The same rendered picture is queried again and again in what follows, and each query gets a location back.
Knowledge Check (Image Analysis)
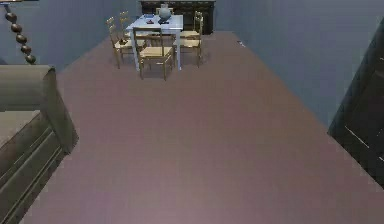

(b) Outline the white dining table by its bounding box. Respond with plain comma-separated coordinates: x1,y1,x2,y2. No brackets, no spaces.
125,13,185,72

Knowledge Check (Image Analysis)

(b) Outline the dark wooden sideboard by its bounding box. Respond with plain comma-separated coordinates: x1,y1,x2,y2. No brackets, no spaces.
138,0,217,36

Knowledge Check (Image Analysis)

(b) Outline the olive brown sofa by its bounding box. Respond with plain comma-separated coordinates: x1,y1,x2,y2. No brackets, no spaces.
0,64,80,224

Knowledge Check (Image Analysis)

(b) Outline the black cabinet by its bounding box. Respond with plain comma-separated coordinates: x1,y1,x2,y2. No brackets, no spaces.
327,18,384,190

